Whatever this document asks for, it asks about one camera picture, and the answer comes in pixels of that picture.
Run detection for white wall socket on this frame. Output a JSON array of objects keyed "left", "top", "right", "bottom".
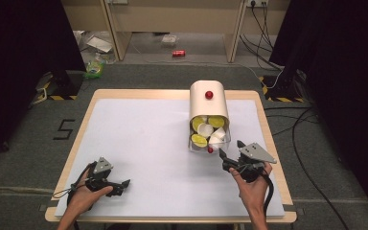
[{"left": 246, "top": 0, "right": 269, "bottom": 9}]

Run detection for beige wooden desk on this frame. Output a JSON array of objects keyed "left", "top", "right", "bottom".
[{"left": 60, "top": 0, "right": 291, "bottom": 64}]

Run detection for black stand base striped tape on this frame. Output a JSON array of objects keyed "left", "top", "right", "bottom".
[
  {"left": 48, "top": 70, "right": 84, "bottom": 101},
  {"left": 258, "top": 75, "right": 305, "bottom": 104}
]

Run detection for green packet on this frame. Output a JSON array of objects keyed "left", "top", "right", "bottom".
[{"left": 82, "top": 60, "right": 105, "bottom": 81}]

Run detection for person's right hand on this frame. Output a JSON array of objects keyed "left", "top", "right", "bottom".
[{"left": 229, "top": 161, "right": 273, "bottom": 219}]

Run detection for hand-held gripper black cable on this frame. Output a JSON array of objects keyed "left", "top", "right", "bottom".
[
  {"left": 262, "top": 173, "right": 275, "bottom": 221},
  {"left": 52, "top": 162, "right": 97, "bottom": 214}
]

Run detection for black curtain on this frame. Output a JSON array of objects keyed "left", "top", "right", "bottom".
[
  {"left": 269, "top": 0, "right": 368, "bottom": 221},
  {"left": 0, "top": 0, "right": 87, "bottom": 167}
]

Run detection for person's left hand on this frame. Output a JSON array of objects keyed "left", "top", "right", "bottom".
[{"left": 66, "top": 169, "right": 114, "bottom": 218}]

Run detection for left hand-held gripper black cable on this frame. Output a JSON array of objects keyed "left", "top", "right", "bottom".
[{"left": 52, "top": 162, "right": 97, "bottom": 214}]

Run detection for white paper sheet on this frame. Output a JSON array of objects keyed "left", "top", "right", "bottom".
[{"left": 55, "top": 98, "right": 286, "bottom": 219}]

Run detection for long black floor cable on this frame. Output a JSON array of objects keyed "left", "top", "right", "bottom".
[{"left": 291, "top": 106, "right": 351, "bottom": 230}]

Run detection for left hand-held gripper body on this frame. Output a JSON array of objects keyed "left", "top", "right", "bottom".
[{"left": 85, "top": 156, "right": 125, "bottom": 193}]

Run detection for clear plastic bag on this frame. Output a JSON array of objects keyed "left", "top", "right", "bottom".
[{"left": 160, "top": 34, "right": 180, "bottom": 48}]

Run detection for white bread box red knob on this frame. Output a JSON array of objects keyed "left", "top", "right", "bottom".
[{"left": 187, "top": 80, "right": 232, "bottom": 153}]

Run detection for yellow bowl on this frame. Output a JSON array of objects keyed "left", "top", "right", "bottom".
[
  {"left": 208, "top": 115, "right": 226, "bottom": 128},
  {"left": 191, "top": 115, "right": 207, "bottom": 132},
  {"left": 190, "top": 133, "right": 209, "bottom": 149}
]

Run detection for wooden table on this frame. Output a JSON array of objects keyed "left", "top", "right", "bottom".
[{"left": 44, "top": 88, "right": 298, "bottom": 224}]

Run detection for right hand-held gripper black cable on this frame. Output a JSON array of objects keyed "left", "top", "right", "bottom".
[{"left": 262, "top": 173, "right": 275, "bottom": 221}]

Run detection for black cables from socket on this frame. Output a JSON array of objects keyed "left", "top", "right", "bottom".
[{"left": 239, "top": 3, "right": 285, "bottom": 71}]

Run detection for white paper sheets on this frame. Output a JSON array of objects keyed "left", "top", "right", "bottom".
[{"left": 85, "top": 35, "right": 114, "bottom": 54}]

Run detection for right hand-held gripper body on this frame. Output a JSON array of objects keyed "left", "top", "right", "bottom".
[{"left": 222, "top": 142, "right": 277, "bottom": 184}]

